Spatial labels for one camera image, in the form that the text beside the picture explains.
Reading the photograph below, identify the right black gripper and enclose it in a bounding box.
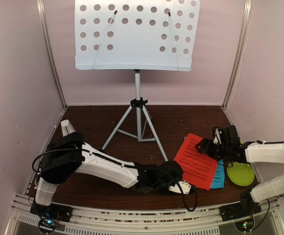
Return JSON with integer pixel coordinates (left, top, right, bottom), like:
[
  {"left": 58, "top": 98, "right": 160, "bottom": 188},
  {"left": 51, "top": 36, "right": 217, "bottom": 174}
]
[{"left": 195, "top": 138, "right": 231, "bottom": 161}]

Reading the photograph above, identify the red sheet music mat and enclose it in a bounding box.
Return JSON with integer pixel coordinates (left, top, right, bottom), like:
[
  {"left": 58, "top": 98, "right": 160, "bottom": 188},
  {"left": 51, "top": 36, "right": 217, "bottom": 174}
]
[{"left": 174, "top": 134, "right": 217, "bottom": 190}]

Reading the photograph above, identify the grey music stand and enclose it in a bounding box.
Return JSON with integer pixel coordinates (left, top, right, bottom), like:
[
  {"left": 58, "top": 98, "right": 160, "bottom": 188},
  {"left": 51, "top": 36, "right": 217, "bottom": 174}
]
[{"left": 73, "top": 0, "right": 202, "bottom": 162}]

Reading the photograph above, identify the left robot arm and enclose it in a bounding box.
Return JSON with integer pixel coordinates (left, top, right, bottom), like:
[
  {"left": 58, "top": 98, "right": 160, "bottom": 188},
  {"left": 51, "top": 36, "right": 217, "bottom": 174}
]
[{"left": 33, "top": 132, "right": 183, "bottom": 217}]

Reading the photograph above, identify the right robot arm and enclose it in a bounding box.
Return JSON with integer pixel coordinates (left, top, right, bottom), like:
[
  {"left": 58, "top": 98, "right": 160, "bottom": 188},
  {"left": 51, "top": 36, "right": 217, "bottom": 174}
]
[{"left": 195, "top": 125, "right": 284, "bottom": 216}]

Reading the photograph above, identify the blue sheet music mat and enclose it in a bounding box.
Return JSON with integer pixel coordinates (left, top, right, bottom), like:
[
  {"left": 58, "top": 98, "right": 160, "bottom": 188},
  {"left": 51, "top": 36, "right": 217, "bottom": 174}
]
[{"left": 183, "top": 136, "right": 226, "bottom": 189}]

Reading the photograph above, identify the green plate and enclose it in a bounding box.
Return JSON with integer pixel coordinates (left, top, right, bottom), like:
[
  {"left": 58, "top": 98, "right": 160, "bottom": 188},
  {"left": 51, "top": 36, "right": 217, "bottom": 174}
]
[{"left": 227, "top": 162, "right": 255, "bottom": 187}]

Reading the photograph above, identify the grey metronome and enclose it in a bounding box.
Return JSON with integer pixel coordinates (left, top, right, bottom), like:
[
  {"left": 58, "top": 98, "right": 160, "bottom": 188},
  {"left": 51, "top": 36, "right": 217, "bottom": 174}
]
[{"left": 60, "top": 119, "right": 76, "bottom": 137}]

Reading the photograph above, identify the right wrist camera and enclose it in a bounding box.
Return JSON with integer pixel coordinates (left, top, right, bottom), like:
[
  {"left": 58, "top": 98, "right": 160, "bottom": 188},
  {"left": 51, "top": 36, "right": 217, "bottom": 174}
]
[{"left": 212, "top": 126, "right": 224, "bottom": 144}]

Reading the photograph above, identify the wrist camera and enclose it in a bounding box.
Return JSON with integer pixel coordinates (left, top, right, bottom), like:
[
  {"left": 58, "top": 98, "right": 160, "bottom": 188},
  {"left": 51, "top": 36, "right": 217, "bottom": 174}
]
[
  {"left": 212, "top": 126, "right": 224, "bottom": 144},
  {"left": 168, "top": 180, "right": 191, "bottom": 195}
]

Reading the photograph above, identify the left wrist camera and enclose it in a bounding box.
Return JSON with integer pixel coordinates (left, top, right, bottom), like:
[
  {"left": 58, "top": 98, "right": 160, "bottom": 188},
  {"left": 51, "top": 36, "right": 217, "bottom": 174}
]
[{"left": 168, "top": 180, "right": 191, "bottom": 195}]

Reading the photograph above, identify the aluminium front rail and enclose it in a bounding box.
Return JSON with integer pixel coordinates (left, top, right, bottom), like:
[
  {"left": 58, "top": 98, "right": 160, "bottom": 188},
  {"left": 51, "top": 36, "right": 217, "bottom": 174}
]
[{"left": 3, "top": 194, "right": 284, "bottom": 235}]

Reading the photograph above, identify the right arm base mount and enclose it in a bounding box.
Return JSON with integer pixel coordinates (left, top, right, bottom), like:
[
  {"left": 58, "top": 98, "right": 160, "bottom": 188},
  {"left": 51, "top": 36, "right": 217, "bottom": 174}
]
[{"left": 219, "top": 203, "right": 261, "bottom": 233}]

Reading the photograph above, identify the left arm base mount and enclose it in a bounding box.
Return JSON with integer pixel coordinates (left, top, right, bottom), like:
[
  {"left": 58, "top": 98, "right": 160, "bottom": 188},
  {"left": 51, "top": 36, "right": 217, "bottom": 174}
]
[{"left": 30, "top": 203, "right": 73, "bottom": 234}]

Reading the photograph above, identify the right aluminium corner post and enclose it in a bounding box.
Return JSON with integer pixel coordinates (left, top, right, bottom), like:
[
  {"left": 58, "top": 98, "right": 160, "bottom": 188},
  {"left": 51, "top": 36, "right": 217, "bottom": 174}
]
[{"left": 222, "top": 0, "right": 253, "bottom": 112}]

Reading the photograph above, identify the aluminium corner post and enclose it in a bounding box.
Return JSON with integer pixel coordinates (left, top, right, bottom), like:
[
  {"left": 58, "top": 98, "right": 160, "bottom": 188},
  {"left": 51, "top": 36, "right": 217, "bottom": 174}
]
[
  {"left": 222, "top": 0, "right": 253, "bottom": 112},
  {"left": 36, "top": 0, "right": 68, "bottom": 111}
]

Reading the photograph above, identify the left aluminium corner post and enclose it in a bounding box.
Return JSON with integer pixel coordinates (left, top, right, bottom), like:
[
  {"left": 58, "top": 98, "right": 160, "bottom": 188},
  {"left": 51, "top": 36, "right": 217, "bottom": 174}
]
[{"left": 36, "top": 0, "right": 68, "bottom": 111}]

